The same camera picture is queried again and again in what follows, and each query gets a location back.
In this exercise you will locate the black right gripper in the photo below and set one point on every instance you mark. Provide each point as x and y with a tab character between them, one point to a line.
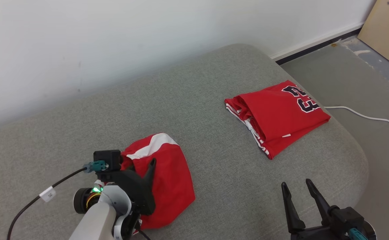
314	235

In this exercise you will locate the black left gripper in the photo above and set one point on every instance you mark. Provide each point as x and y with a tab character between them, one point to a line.
136	193

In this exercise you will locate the red shorts with white stripes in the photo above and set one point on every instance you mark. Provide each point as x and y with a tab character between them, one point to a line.
171	180

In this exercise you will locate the red basketball jersey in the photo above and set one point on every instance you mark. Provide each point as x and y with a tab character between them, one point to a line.
274	116

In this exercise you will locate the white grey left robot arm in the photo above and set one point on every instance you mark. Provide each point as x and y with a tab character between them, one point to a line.
97	216

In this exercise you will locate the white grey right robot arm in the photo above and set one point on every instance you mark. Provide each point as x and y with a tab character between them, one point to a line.
370	231

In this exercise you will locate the grey fabric sofa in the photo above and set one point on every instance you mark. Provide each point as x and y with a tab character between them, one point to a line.
214	186

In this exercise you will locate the black and white baseboard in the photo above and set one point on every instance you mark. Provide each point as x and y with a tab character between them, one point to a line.
314	43

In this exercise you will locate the light wooden board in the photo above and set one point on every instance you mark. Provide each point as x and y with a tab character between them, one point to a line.
388	30

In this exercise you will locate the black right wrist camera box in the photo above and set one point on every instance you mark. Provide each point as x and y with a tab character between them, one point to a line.
348	218

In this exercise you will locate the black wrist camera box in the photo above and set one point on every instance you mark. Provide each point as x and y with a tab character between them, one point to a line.
107	158
348	218

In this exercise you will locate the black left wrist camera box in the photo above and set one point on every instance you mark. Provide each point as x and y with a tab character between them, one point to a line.
107	158

